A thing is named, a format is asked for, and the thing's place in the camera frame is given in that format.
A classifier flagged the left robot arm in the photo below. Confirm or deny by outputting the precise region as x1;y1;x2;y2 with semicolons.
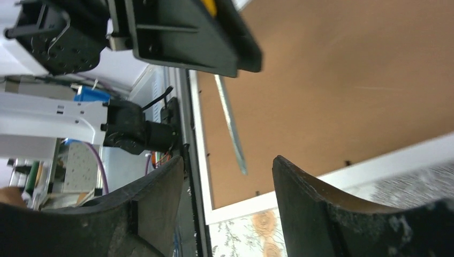
1;1;262;155

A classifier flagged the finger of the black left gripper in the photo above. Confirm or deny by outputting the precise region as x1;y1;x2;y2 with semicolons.
125;1;239;77
215;0;263;73

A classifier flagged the white picture frame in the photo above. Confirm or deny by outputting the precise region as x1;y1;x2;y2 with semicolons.
190;1;453;224

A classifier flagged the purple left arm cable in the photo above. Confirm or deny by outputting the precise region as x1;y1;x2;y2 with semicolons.
83;141;110;195

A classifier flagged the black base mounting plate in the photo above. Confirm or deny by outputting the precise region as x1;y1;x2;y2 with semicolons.
160;67;213;256

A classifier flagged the yellow handled screwdriver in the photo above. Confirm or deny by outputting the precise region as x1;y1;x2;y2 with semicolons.
200;0;248;176

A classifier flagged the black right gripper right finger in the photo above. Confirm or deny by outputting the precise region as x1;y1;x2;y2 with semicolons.
272;156;453;256

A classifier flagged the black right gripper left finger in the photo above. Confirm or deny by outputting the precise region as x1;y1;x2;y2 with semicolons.
1;156;184;256

